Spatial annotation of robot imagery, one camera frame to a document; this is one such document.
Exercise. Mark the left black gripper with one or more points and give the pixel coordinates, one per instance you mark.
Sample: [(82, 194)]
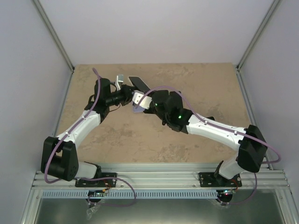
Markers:
[(127, 95)]

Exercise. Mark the lavender phone case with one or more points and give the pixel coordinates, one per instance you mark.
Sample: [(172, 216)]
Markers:
[(138, 109)]

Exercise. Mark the phone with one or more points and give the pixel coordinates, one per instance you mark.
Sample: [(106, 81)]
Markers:
[(139, 84), (210, 118)]

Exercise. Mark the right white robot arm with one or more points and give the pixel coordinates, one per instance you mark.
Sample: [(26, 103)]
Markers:
[(248, 143)]

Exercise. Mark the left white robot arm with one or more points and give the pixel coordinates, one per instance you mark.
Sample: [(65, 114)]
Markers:
[(59, 158)]

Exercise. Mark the left controller board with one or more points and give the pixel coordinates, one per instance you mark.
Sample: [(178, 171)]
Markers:
[(98, 193)]

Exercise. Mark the controller board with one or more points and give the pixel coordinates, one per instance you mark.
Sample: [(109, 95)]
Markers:
[(226, 194), (98, 193)]

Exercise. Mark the right controller board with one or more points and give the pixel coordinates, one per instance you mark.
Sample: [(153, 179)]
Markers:
[(226, 194)]

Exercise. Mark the clear plastic bag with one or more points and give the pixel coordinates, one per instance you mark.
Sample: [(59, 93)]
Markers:
[(92, 209)]

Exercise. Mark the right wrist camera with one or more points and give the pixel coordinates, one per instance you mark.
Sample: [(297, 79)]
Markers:
[(140, 101)]

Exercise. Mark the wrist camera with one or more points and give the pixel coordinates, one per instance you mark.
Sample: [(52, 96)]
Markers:
[(119, 81), (140, 101)]

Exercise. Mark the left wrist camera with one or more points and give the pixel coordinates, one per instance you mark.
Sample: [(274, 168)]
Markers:
[(119, 81)]

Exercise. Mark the aluminium rail frame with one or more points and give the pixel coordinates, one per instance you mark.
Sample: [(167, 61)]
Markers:
[(156, 176)]

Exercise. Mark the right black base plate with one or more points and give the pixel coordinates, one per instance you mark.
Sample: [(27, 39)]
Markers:
[(208, 179)]

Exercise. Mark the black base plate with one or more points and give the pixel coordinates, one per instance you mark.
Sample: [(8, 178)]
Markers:
[(208, 179), (107, 183)]

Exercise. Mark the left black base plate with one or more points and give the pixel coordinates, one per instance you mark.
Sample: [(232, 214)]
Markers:
[(107, 183)]

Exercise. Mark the left aluminium corner post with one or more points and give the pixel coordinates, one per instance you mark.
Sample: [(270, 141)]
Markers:
[(41, 11)]

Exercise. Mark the aluminium corner post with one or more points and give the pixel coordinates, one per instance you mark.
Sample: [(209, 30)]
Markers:
[(261, 28), (41, 11)]

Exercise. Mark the slotted cable duct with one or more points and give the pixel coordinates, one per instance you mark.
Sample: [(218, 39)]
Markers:
[(128, 194)]

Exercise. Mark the right aluminium corner post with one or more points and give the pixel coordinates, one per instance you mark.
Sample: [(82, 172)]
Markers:
[(261, 28)]

